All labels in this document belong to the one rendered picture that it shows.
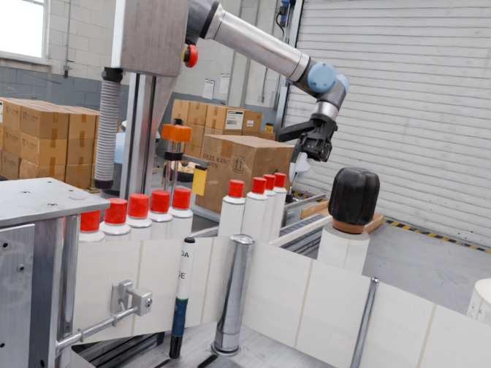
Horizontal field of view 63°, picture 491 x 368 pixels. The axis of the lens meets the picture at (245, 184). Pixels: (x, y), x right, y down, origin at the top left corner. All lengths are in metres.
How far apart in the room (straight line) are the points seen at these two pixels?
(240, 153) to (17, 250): 1.06
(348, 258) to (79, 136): 3.69
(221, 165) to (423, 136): 3.77
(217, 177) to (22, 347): 1.09
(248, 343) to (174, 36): 0.51
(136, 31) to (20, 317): 0.44
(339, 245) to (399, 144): 4.36
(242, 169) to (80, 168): 3.05
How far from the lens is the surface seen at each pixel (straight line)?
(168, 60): 0.69
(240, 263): 0.60
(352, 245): 0.73
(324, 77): 1.08
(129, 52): 0.68
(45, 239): 0.43
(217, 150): 1.44
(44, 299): 0.46
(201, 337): 0.70
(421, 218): 5.05
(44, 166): 4.11
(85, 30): 6.77
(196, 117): 4.72
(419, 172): 4.99
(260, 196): 0.97
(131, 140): 0.85
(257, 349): 0.70
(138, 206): 0.68
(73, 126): 4.17
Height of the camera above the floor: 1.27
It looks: 12 degrees down
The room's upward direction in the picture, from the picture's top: 9 degrees clockwise
